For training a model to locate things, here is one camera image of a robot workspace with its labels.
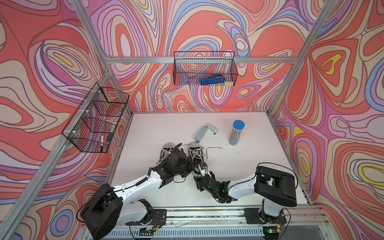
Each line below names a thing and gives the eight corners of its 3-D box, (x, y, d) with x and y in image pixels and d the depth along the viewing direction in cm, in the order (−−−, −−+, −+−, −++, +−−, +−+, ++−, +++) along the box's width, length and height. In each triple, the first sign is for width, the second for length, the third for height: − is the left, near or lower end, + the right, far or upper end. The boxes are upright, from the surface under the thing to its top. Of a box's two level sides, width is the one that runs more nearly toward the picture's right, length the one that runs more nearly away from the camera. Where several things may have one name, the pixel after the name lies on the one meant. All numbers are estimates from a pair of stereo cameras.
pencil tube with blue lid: (228, 146, 102) (235, 127, 87) (227, 139, 107) (233, 119, 91) (238, 146, 102) (246, 127, 87) (236, 139, 107) (243, 119, 91)
